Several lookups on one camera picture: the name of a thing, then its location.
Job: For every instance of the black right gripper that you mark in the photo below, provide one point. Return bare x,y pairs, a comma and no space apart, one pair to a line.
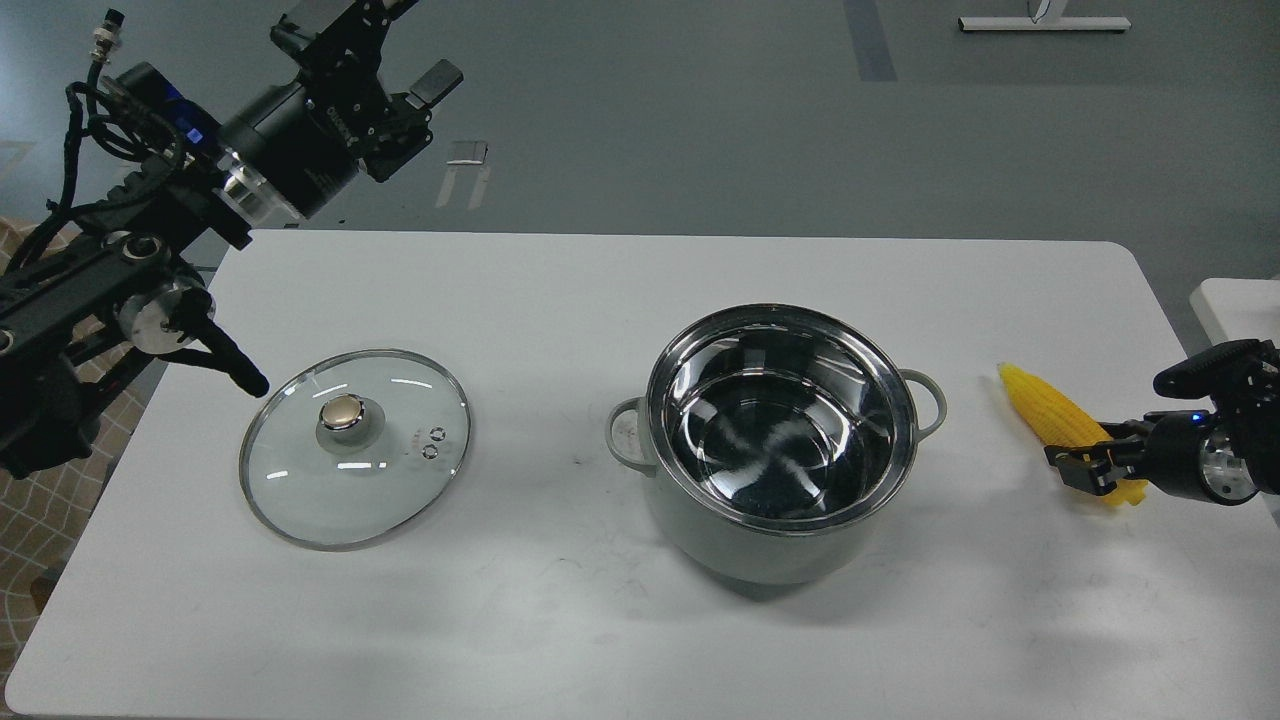
1166,449

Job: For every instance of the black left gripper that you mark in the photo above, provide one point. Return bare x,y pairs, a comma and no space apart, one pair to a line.
310,138

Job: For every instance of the yellow corn cob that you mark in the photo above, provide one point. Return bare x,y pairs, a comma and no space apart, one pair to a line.
1053,417

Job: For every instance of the glass pot lid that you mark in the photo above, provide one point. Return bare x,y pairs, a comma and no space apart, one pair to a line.
354,447

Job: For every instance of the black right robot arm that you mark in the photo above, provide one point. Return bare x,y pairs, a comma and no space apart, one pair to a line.
1240,379

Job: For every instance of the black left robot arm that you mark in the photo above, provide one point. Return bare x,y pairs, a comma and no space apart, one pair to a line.
100,289

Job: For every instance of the grey steel cooking pot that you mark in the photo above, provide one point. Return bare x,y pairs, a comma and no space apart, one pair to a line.
771,438

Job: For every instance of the white table base bar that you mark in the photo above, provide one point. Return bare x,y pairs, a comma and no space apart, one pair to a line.
1048,16

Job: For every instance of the beige checkered cloth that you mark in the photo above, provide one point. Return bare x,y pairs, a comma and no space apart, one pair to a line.
43,516

